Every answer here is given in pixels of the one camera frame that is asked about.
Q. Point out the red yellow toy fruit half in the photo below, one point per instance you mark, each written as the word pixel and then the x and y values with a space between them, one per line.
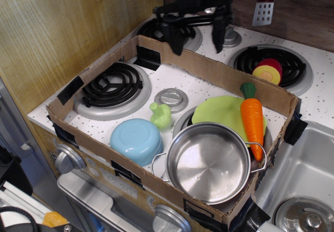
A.
pixel 270 70

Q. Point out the left silver oven knob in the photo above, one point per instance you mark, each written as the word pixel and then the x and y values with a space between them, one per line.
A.
pixel 68 160

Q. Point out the light blue plastic bowl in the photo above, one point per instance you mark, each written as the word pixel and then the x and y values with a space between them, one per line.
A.
pixel 137 139

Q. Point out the back right black burner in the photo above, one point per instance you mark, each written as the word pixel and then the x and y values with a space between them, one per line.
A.
pixel 297 74

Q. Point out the orange toy carrot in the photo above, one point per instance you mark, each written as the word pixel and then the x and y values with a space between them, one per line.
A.
pixel 252 118

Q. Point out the stainless steel pot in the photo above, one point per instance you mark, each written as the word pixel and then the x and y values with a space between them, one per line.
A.
pixel 209 162

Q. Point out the light green plastic plate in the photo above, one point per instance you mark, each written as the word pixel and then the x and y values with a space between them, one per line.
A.
pixel 216 102

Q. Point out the green toy vegetable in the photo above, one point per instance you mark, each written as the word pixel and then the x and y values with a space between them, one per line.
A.
pixel 161 115

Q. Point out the right silver oven knob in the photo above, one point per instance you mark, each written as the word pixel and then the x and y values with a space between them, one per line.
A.
pixel 167 219

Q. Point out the silver centre stove knob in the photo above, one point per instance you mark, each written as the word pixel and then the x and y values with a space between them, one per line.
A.
pixel 175 98

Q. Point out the silver back stove knob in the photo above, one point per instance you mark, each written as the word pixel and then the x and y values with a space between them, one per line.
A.
pixel 232 38

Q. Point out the brown cardboard fence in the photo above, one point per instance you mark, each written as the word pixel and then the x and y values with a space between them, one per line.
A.
pixel 196 66

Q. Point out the silver sink drain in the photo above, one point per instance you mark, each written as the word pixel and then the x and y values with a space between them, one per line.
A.
pixel 302 213

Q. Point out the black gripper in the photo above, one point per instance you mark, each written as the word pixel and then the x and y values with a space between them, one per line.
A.
pixel 171 17

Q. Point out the silver oven door handle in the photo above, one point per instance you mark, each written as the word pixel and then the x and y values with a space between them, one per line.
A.
pixel 100 210

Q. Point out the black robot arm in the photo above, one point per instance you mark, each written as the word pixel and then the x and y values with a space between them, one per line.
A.
pixel 185 13

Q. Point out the silver oven knob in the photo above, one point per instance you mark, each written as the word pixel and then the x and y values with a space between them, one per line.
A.
pixel 167 219
pixel 68 160

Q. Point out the stainless steel sink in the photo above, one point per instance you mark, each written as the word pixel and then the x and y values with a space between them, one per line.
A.
pixel 302 169

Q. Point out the front left black burner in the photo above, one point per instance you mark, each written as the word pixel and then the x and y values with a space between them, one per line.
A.
pixel 119 91

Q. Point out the silver stove knob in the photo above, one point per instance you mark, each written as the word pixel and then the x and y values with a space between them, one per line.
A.
pixel 175 98
pixel 232 38

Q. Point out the orange cloth scrap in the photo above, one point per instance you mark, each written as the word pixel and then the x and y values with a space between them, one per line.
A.
pixel 54 219

